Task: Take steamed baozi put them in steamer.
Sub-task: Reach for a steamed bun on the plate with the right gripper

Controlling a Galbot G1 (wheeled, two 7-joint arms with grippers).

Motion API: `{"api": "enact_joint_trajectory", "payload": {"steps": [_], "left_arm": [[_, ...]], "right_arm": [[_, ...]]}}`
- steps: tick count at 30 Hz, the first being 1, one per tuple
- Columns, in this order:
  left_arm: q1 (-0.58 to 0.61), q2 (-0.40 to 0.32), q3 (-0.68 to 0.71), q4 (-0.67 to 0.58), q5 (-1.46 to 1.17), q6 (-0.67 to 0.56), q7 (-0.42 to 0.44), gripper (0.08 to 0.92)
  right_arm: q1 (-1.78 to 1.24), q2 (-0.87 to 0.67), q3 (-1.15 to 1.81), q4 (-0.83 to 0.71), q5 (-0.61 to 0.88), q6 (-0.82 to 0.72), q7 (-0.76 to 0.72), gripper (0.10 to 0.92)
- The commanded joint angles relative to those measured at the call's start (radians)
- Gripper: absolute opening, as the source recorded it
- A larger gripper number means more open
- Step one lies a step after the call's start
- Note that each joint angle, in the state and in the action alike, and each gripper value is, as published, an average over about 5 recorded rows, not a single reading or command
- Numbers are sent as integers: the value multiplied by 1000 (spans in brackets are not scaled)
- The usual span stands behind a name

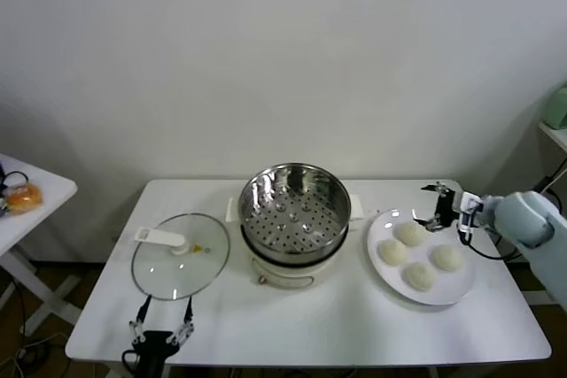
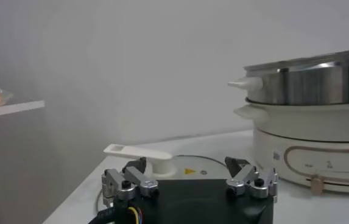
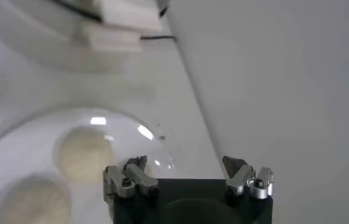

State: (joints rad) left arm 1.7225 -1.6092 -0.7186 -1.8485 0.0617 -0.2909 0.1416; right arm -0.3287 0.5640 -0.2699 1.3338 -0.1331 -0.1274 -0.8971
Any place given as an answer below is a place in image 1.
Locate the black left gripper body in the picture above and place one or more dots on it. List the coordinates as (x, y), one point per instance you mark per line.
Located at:
(153, 347)

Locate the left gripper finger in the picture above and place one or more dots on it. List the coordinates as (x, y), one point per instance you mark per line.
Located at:
(144, 311)
(189, 313)

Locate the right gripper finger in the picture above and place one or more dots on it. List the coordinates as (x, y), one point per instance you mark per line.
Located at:
(432, 223)
(438, 188)

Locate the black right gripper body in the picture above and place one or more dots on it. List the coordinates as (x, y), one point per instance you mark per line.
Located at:
(445, 210)

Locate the white steamed baozi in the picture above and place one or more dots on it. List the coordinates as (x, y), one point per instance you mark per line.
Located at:
(447, 258)
(420, 276)
(408, 237)
(392, 252)

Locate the light blue right robot arm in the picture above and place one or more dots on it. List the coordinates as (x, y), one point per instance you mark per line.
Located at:
(522, 218)

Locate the stainless steel steamer basket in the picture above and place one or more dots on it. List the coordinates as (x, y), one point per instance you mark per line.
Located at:
(292, 236)

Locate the white round plate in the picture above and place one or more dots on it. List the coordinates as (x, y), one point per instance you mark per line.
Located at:
(443, 294)

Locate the cream electric cooking pot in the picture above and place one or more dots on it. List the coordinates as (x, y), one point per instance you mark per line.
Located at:
(283, 274)

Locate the white shelf board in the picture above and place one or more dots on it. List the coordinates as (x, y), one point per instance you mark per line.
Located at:
(556, 134)

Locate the pale green appliance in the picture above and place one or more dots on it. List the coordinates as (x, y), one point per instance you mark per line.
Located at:
(556, 108)

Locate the white side table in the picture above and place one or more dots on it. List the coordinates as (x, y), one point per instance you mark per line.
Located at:
(48, 183)

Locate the orange bread in bag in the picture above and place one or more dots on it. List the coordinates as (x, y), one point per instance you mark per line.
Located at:
(24, 198)

